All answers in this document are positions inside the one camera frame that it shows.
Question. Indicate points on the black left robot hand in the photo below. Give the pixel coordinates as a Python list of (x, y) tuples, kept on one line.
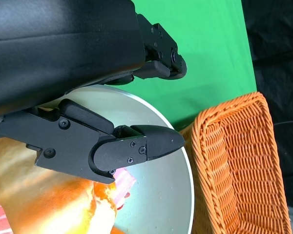
[(51, 48)]

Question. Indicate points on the long orange-striped bread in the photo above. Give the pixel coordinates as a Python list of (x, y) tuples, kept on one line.
[(51, 204)]

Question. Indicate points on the pale grey bowl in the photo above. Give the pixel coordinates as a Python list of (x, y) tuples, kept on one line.
[(161, 195)]

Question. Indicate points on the pink layered cake slice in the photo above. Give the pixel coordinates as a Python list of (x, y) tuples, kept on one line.
[(124, 182)]

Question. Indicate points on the orange wicker basket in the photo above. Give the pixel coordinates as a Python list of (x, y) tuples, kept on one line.
[(241, 170)]

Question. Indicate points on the green tablecloth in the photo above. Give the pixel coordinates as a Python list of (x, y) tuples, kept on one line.
[(210, 48)]

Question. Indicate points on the black backdrop curtain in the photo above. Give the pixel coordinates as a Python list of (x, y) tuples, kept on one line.
[(283, 61)]

